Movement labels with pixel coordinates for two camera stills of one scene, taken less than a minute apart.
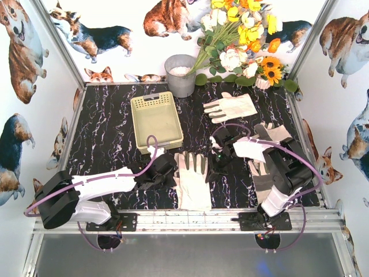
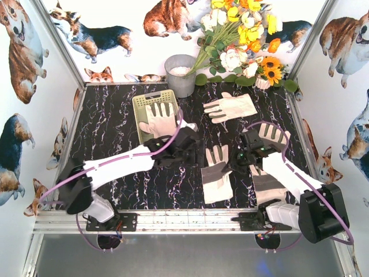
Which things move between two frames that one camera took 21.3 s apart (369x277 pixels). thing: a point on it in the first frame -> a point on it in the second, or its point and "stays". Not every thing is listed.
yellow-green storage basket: (157, 115) stays
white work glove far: (229, 107) stays
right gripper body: (217, 157) -> (236, 163)
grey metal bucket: (179, 84) stays
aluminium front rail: (328, 221) stays
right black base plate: (259, 221) stays
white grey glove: (191, 178) -> (162, 120)
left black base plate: (121, 222) stays
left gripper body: (166, 163) -> (195, 150)
